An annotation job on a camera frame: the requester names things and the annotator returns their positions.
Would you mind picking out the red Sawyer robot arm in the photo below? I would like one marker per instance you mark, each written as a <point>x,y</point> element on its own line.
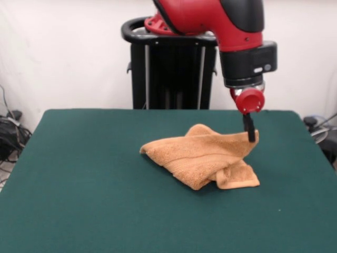
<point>226,26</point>

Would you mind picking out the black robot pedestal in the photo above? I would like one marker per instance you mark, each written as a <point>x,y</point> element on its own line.
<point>171,84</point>

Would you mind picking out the dark green table cloth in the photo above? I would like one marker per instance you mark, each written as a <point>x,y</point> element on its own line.
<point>105,184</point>

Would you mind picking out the tan terry towel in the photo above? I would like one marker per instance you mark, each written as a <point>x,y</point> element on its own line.
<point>200,158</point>

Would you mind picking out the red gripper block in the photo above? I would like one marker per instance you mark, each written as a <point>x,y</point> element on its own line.
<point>250,101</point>

